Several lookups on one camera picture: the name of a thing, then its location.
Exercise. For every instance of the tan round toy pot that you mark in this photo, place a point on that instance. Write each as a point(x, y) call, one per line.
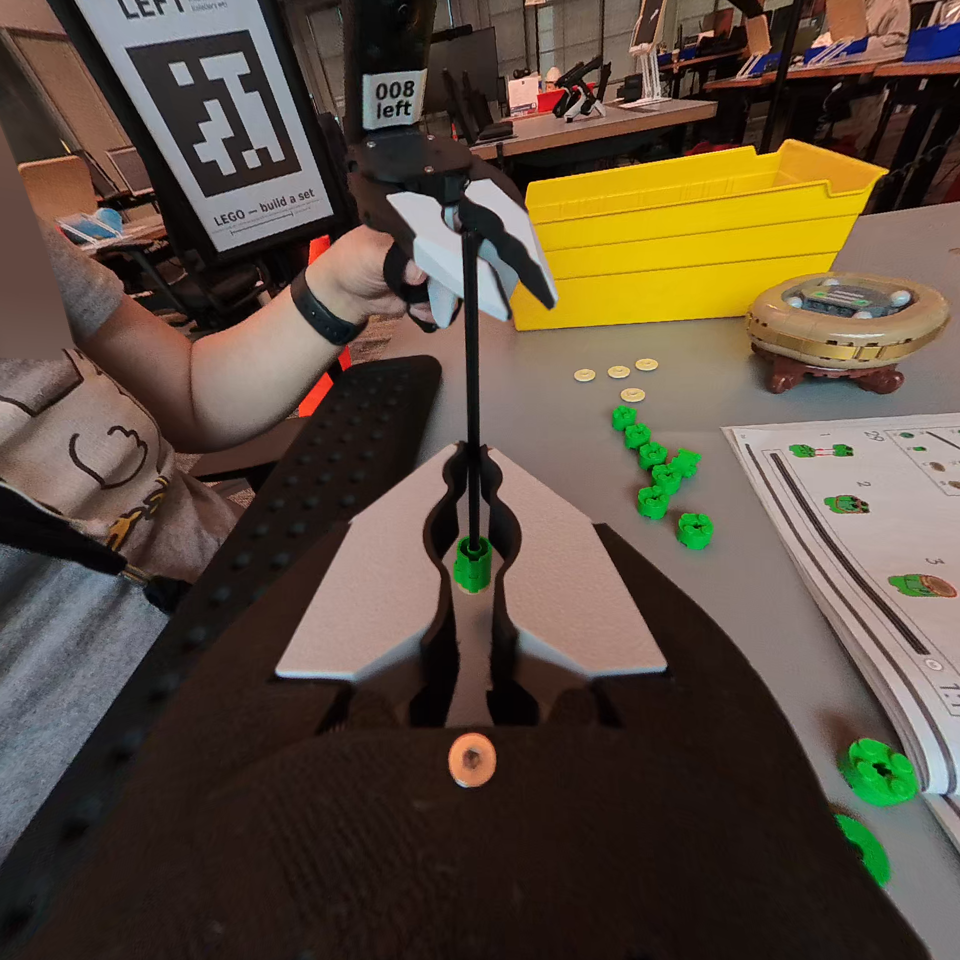
point(847, 322)

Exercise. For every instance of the person's left hand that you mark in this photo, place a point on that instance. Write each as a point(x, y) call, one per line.
point(356, 270)

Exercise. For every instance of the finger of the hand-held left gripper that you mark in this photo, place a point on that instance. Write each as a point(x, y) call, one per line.
point(439, 240)
point(510, 217)

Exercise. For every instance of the green bamboo stalk segment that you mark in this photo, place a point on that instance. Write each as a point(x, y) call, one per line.
point(472, 570)

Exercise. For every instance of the black framed marker sign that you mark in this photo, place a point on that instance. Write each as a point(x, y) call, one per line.
point(225, 97)

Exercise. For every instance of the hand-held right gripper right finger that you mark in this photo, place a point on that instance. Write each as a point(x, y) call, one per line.
point(577, 600)

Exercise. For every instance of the person's grey printed shirt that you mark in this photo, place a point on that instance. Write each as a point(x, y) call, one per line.
point(90, 420)

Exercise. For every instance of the background grey table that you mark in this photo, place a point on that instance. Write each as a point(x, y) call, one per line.
point(600, 127)

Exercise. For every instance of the yellow plastic bin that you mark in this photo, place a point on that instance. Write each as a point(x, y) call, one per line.
point(675, 247)

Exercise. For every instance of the cluster of green round bricks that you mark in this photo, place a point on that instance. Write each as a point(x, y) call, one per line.
point(652, 457)

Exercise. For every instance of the thin black axle rod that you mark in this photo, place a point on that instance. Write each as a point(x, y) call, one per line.
point(472, 375)

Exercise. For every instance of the person's left forearm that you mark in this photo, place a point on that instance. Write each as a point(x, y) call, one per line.
point(225, 375)

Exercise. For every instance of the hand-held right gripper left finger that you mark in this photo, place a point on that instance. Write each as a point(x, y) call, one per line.
point(360, 600)

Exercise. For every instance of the black wrist band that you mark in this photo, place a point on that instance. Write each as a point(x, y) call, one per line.
point(319, 315)

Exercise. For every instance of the row of small green pieces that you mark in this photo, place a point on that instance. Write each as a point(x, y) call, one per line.
point(879, 772)

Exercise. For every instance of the open instruction booklet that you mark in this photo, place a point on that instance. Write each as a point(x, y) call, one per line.
point(862, 540)

